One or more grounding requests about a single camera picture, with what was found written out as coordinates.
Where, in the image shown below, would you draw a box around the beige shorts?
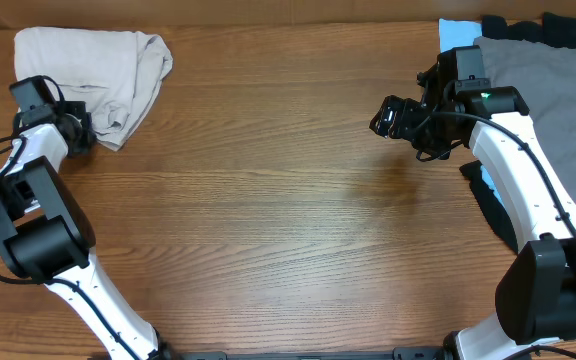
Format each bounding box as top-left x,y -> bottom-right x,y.
14,27 -> 173,151

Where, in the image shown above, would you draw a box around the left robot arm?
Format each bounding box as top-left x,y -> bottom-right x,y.
0,100 -> 176,359

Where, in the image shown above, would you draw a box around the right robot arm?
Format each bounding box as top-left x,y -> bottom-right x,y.
370,87 -> 576,359

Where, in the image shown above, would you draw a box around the light blue garment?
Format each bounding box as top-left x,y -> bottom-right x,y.
439,19 -> 503,204

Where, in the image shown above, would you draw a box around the grey shorts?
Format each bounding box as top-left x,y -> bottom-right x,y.
474,37 -> 576,203

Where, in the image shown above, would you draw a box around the black garment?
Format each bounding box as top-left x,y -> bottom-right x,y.
460,13 -> 576,252

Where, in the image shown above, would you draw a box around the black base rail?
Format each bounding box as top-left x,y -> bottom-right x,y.
178,346 -> 454,360

